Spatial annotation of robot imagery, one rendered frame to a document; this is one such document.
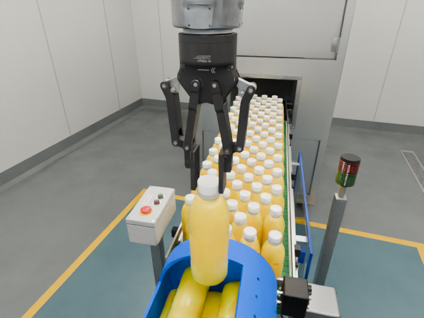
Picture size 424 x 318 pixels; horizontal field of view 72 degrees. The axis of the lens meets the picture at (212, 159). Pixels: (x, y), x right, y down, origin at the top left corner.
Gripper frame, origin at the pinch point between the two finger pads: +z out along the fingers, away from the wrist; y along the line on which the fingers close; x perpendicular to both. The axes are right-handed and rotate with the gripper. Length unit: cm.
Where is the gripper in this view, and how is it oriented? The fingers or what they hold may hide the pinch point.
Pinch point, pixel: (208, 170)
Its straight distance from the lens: 46.2
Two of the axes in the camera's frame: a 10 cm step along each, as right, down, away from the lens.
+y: 9.8, 1.0, -1.9
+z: 0.0, 8.8, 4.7
